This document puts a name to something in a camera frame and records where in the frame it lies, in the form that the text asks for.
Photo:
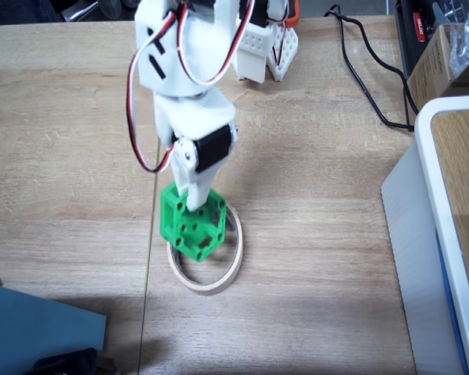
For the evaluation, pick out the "green hexagonal printed component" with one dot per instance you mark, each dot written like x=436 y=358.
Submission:
x=172 y=226

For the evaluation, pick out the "black power supply box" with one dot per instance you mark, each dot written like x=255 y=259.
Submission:
x=408 y=35

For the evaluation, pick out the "clear plastic bag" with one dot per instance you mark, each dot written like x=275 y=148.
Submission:
x=463 y=43

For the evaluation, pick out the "person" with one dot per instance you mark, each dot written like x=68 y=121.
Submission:
x=19 y=9

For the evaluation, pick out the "blue sheet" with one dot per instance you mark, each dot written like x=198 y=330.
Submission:
x=31 y=328

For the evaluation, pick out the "beige masking tape roll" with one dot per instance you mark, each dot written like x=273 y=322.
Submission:
x=209 y=290

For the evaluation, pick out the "brown cardboard box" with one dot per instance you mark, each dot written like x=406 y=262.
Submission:
x=428 y=74

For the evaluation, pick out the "orange table clamp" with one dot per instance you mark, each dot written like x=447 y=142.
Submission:
x=294 y=15

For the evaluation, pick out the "chrome chair leg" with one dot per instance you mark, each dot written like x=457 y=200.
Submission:
x=80 y=11

